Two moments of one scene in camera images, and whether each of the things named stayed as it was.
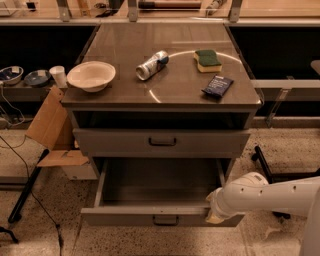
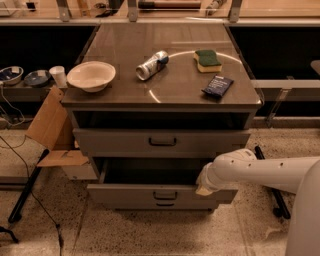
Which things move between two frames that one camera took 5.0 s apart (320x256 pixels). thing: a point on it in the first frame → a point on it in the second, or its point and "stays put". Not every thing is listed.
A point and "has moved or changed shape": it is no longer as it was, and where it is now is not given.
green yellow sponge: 207,61 stays put
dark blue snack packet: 218,85 stays put
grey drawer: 157,192 has moved or changed shape
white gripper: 219,204 → 207,179
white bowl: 92,76 stays put
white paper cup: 59,75 stays put
